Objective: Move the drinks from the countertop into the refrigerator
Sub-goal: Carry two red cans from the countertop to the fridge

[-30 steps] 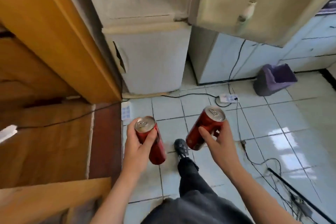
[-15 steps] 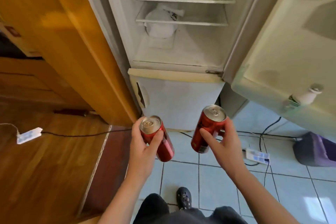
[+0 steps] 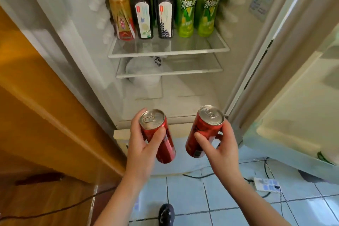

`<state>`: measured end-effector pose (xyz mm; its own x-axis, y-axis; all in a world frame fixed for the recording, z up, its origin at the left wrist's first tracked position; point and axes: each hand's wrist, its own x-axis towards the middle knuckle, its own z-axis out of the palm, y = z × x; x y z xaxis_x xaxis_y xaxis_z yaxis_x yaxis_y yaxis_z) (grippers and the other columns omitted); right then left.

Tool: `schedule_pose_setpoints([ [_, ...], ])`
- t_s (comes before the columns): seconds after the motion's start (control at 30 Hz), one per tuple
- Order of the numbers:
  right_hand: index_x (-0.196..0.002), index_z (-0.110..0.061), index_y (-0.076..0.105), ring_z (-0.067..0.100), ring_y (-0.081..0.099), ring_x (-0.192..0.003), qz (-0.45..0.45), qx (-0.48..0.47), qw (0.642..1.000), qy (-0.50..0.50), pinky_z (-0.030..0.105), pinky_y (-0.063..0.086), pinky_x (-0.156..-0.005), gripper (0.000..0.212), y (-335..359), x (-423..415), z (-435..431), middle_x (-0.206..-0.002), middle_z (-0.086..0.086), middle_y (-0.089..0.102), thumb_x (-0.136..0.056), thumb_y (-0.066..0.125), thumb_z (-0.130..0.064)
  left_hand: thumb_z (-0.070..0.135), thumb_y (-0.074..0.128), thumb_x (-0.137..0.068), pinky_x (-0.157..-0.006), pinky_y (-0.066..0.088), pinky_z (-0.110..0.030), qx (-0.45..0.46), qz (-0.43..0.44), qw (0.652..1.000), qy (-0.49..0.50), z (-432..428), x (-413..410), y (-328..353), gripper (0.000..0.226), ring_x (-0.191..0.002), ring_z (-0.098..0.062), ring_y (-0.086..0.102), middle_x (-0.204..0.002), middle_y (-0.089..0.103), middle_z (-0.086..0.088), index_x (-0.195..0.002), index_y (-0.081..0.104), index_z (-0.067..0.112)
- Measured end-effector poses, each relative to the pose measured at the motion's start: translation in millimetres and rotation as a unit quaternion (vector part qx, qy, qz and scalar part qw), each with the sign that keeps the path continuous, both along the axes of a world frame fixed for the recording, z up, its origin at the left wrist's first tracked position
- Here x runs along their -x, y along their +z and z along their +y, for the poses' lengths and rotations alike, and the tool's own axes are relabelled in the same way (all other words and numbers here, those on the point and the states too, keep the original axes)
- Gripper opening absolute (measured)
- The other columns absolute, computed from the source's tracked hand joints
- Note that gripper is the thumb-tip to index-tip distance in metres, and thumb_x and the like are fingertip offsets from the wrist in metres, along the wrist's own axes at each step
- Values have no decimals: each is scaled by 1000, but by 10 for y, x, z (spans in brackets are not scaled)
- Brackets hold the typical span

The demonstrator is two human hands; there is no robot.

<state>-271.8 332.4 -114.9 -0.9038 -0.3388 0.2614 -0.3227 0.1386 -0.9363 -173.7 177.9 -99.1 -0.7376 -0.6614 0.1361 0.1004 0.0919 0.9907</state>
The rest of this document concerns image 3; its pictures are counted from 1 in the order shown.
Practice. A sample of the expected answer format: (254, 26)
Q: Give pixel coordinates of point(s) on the orange energy drink bottle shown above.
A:
(121, 14)

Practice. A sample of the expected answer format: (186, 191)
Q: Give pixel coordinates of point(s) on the person's right hand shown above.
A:
(227, 159)

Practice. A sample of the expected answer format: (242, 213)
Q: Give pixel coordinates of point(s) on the printed clear plastic bag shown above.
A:
(143, 72)

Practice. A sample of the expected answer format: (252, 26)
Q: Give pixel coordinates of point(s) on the person's left hand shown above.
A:
(140, 159)

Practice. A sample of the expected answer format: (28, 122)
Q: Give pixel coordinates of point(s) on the deep clear door bin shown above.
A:
(291, 154)

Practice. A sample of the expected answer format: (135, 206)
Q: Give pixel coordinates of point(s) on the person's black left shoe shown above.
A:
(166, 215)

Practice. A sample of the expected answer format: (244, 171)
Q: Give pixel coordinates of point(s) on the person's left forearm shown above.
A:
(116, 204)

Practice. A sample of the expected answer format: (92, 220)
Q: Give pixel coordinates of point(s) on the green tea bottle lime cap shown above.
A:
(209, 8)
(186, 8)

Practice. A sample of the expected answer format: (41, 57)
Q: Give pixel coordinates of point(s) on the glass fridge shelf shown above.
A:
(169, 53)

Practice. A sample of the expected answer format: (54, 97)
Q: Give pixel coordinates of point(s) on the person's right forearm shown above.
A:
(257, 204)

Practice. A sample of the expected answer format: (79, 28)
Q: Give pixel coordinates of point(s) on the glass crisper cover shelf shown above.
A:
(185, 73)

